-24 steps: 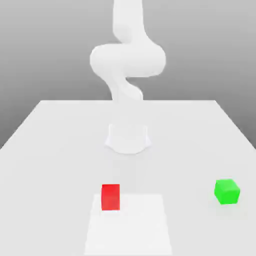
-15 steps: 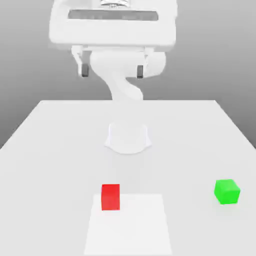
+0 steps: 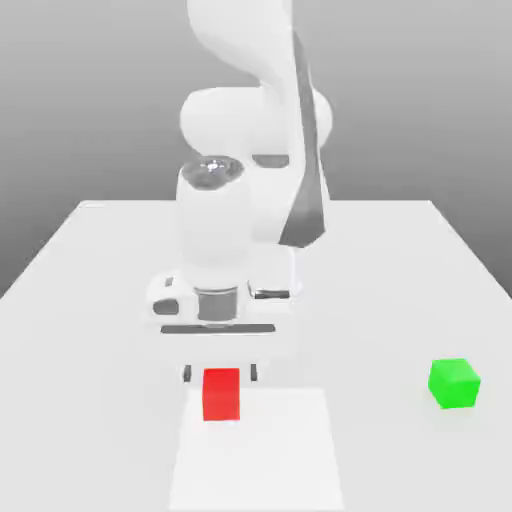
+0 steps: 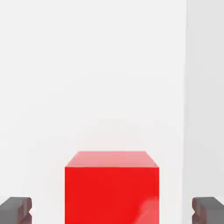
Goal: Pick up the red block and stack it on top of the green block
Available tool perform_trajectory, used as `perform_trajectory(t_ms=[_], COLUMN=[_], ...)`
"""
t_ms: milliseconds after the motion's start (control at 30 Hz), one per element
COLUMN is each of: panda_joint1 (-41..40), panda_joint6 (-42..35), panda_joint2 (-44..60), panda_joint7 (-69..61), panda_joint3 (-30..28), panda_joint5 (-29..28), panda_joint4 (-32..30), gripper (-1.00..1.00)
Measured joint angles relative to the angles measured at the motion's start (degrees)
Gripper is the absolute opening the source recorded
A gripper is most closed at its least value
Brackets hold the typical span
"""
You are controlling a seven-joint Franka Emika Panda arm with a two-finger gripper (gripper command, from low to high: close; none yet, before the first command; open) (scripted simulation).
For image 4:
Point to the small red cube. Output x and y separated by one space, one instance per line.
112 192

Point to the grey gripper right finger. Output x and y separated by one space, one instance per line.
210 212

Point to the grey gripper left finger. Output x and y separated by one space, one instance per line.
12 211

